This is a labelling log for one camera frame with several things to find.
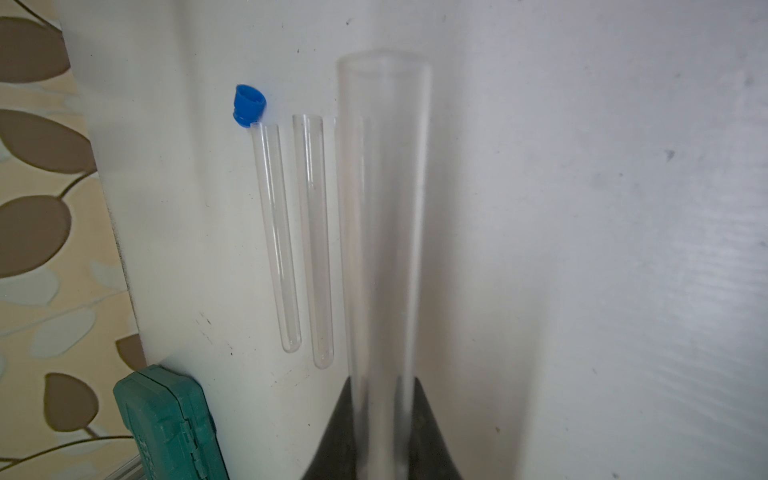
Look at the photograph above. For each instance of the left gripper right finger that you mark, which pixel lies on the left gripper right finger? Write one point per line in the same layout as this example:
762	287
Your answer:
422	452

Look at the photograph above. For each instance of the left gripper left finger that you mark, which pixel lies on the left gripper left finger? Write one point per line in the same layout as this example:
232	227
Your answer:
335	458

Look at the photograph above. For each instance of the green plastic tool case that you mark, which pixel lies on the green plastic tool case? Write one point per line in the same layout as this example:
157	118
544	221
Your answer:
170	421

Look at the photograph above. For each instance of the blue stopper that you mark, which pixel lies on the blue stopper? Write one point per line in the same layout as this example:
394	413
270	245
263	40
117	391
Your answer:
249	105

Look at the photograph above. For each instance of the clear test tube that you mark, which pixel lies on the clear test tube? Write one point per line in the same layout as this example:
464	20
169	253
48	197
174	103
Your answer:
273	198
382	152
310	157

